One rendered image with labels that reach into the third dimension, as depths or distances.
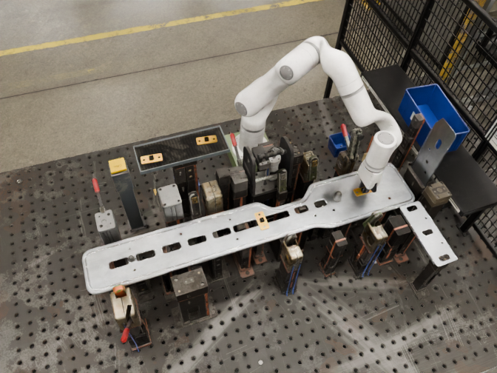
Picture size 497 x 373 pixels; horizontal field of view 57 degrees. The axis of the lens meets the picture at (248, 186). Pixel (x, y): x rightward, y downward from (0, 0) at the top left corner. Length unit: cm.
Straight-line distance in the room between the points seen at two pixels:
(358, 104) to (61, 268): 144
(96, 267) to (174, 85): 229
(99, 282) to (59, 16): 335
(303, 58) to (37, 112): 259
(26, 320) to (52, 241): 37
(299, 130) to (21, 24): 301
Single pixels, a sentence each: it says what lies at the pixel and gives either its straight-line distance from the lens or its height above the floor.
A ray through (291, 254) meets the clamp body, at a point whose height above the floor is 104.
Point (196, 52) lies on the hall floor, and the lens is 414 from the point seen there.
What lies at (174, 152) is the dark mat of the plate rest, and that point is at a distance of 187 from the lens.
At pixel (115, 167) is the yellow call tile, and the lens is 186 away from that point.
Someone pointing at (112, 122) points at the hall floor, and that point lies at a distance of 364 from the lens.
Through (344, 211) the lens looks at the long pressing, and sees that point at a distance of 194.
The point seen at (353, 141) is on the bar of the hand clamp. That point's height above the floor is 117.
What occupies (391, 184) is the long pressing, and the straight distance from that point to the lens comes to 208.
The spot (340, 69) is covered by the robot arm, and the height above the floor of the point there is 155.
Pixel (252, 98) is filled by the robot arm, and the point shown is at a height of 122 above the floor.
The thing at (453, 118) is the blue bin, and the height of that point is 113.
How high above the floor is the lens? 260
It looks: 55 degrees down
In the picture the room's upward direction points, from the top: 4 degrees clockwise
